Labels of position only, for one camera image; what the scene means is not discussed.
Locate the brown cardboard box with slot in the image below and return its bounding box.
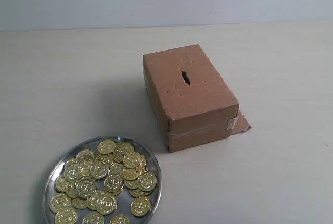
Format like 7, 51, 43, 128
143, 44, 251, 152

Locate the gold coin right upper pile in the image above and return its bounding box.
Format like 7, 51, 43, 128
123, 152, 143, 169

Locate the gold coin top of pile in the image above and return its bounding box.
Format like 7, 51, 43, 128
97, 140, 116, 154

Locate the gold coin right edge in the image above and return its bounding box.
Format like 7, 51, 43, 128
137, 172, 157, 192

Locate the gold coin pile center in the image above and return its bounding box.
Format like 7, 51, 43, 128
90, 161, 109, 179

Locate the round steel plate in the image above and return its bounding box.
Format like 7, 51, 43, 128
43, 136, 161, 223

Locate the gold coin middle right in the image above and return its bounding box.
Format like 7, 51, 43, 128
104, 173, 123, 193

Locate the gold coin lower right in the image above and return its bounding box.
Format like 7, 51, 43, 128
130, 196, 151, 217

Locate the gold coin center left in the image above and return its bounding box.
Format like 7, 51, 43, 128
75, 176, 97, 198

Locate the gold coin left upper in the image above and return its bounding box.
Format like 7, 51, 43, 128
63, 164, 79, 182

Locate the gold coin center large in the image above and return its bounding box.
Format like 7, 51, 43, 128
96, 193, 118, 215

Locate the gold coin bottom center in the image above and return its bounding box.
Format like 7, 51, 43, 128
109, 214, 131, 224

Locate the gold coin far left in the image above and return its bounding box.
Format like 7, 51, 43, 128
54, 175, 68, 192

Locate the gold coin bottom middle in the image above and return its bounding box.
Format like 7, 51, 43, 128
82, 211, 105, 224

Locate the gold coin left lower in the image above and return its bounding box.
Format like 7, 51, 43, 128
49, 193, 72, 213

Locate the gold coin bottom left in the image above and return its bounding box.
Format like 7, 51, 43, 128
55, 207, 78, 224

